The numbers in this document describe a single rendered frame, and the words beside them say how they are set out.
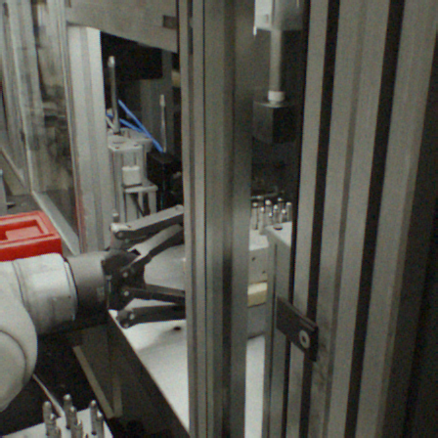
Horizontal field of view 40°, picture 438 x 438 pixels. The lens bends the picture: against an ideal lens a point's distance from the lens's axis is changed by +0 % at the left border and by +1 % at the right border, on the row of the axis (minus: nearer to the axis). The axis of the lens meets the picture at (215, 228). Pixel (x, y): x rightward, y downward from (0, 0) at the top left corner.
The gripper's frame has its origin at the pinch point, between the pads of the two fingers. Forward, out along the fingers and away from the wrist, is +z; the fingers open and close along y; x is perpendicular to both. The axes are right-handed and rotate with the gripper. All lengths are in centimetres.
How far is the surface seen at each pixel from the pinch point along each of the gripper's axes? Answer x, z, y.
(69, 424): -14.9, -24.5, -7.0
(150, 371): -7.1, -13.2, -9.4
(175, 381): -10.5, -11.3, -9.4
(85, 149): 18.5, -12.2, 11.5
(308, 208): -37.3, -13.4, 21.8
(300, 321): -37.7, -13.7, 14.5
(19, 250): 24.6, -22.3, -4.9
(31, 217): 35.1, -18.3, -3.9
